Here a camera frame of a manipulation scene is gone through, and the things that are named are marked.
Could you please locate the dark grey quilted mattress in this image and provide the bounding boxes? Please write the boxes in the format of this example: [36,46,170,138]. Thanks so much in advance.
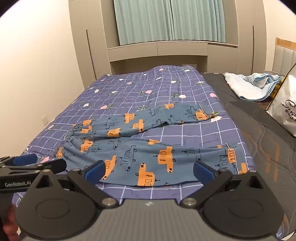
[199,72,296,241]

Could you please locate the teal curtain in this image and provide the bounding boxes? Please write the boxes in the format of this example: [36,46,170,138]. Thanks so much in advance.
[113,0,173,46]
[170,0,227,44]

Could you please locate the person's left hand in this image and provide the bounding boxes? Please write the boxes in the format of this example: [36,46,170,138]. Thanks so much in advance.
[2,203,22,241]

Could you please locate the beige built-in cabinet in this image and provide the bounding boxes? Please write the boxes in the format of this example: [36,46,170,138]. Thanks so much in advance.
[69,0,267,91]

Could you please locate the white towel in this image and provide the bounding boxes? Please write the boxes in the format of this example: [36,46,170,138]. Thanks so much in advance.
[223,72,276,101]

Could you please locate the blue pants with orange cars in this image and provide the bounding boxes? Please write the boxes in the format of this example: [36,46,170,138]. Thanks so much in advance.
[55,103,248,187]

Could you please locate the purple checked floral quilt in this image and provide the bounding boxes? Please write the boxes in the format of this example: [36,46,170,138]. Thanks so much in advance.
[11,65,256,241]

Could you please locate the light blue cloth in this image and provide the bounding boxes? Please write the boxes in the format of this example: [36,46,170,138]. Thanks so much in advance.
[245,73,285,90]

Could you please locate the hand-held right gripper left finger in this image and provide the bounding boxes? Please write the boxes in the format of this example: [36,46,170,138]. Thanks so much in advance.
[29,160,120,209]

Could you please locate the white shopping bag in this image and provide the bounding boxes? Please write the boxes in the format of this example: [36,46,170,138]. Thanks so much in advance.
[265,68,296,138]

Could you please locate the padded headboard with wooden frame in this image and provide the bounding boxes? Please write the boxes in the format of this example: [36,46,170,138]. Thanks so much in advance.
[272,37,296,77]

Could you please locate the yellow plastic bag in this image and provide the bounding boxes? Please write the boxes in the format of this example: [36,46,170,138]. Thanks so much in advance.
[270,77,285,100]

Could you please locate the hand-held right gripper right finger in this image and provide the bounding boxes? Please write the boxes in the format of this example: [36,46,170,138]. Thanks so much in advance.
[179,161,270,209]

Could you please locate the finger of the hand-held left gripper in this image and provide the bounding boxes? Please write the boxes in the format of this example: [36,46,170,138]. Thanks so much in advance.
[28,159,68,175]
[0,154,38,168]

